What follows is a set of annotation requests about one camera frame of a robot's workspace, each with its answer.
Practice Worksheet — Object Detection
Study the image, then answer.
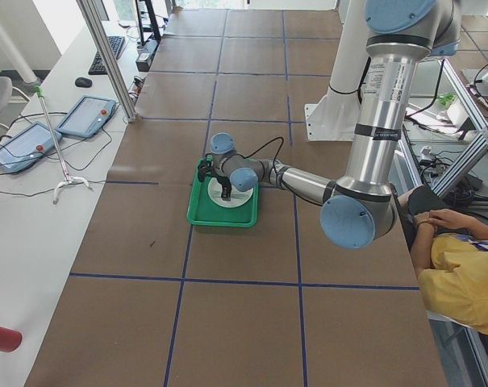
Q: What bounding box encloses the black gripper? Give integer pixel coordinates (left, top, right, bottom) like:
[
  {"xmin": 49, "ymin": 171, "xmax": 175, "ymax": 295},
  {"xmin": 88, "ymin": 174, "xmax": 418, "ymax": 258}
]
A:
[{"xmin": 216, "ymin": 175, "xmax": 232, "ymax": 202}]

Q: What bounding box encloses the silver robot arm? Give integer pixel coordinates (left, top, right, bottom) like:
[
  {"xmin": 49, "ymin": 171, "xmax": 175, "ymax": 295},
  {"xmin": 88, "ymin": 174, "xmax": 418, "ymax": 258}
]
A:
[{"xmin": 210, "ymin": 1, "xmax": 461, "ymax": 249}]

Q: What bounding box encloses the white round plate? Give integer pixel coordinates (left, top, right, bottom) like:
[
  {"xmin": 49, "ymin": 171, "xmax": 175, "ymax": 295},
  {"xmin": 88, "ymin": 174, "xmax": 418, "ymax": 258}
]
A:
[{"xmin": 207, "ymin": 178, "xmax": 254, "ymax": 208}]

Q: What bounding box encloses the green plastic tray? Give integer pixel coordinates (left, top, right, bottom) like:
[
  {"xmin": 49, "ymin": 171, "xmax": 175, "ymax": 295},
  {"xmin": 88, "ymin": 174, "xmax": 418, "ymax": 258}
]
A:
[{"xmin": 186, "ymin": 166, "xmax": 259, "ymax": 227}]

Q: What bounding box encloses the reacher grabber tool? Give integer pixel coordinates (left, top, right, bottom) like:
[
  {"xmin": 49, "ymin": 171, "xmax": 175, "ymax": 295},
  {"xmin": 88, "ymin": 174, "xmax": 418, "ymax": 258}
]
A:
[{"xmin": 33, "ymin": 85, "xmax": 94, "ymax": 205}]

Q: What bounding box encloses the far blue teach pendant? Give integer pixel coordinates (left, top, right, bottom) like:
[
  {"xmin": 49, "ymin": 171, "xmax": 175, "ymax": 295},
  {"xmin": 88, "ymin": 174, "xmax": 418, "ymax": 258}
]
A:
[{"xmin": 56, "ymin": 95, "xmax": 116, "ymax": 139}]

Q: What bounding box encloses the blue teach pendant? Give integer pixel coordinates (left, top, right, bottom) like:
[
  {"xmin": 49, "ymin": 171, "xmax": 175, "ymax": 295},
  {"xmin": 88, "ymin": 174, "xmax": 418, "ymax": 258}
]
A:
[
  {"xmin": 56, "ymin": 95, "xmax": 116, "ymax": 139},
  {"xmin": 0, "ymin": 122, "xmax": 55, "ymax": 174}
]

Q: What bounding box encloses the black computer mouse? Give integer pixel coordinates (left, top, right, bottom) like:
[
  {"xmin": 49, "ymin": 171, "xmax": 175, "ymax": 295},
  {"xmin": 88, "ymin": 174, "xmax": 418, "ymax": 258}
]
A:
[{"xmin": 74, "ymin": 77, "xmax": 93, "ymax": 88}]

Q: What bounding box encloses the black keyboard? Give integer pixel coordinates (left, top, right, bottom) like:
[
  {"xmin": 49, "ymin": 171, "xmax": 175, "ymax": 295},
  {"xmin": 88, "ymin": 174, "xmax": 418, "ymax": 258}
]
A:
[{"xmin": 87, "ymin": 35, "xmax": 126, "ymax": 76}]

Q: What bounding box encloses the near blue teach pendant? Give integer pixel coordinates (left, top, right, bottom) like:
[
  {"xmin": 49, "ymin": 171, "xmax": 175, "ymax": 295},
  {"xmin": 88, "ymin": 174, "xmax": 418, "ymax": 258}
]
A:
[{"xmin": 0, "ymin": 122, "xmax": 55, "ymax": 174}]

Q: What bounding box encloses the person in yellow shirt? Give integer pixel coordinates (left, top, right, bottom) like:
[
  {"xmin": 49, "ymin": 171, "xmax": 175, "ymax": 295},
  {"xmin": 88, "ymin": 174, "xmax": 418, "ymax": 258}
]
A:
[{"xmin": 398, "ymin": 185, "xmax": 488, "ymax": 335}]

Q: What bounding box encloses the red cylinder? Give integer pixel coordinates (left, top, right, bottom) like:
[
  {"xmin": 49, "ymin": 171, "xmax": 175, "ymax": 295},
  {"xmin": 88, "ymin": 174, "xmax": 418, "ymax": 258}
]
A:
[{"xmin": 0, "ymin": 327, "xmax": 23, "ymax": 352}]

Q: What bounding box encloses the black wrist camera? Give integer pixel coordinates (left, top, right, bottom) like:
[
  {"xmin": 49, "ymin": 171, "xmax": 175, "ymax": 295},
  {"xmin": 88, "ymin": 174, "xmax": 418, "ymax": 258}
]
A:
[{"xmin": 197, "ymin": 153, "xmax": 214, "ymax": 183}]

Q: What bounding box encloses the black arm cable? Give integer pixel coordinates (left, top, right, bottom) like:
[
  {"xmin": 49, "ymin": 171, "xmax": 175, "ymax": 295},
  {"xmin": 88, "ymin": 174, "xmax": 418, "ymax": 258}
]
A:
[{"xmin": 243, "ymin": 136, "xmax": 286, "ymax": 162}]

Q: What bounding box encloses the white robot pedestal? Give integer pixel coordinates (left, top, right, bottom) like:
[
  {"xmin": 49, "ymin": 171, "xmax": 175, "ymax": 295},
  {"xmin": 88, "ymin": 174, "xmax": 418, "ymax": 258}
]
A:
[{"xmin": 305, "ymin": 0, "xmax": 369, "ymax": 141}]

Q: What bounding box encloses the aluminium frame post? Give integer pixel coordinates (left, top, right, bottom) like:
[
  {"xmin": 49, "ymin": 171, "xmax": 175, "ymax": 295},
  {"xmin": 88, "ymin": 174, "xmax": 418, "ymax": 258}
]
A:
[{"xmin": 77, "ymin": 0, "xmax": 137, "ymax": 123}]

